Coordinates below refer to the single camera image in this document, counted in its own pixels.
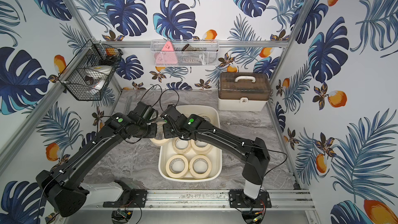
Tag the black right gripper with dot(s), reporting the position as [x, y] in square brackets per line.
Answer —
[166, 134]

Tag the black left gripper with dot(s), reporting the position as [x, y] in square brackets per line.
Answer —
[152, 130]

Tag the white plastic storage tray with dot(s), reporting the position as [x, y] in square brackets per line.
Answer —
[189, 161]

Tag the cream masking tape roll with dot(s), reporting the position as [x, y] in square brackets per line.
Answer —
[200, 167]
[201, 148]
[205, 117]
[177, 166]
[160, 139]
[181, 146]

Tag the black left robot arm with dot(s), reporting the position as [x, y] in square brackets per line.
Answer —
[62, 187]

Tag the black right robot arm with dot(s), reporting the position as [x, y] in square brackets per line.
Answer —
[253, 153]

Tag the brown lidded storage box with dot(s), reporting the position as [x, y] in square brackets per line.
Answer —
[245, 92]

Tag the white object in basket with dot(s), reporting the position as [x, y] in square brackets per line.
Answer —
[96, 77]

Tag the pink triangular object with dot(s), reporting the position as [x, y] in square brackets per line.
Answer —
[167, 55]

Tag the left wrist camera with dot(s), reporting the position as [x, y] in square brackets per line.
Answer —
[144, 111]

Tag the white mesh wall basket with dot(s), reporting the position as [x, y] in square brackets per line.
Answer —
[190, 52]

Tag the black wire basket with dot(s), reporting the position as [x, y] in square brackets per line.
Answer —
[90, 54]

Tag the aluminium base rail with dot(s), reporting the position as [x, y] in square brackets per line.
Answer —
[207, 200]

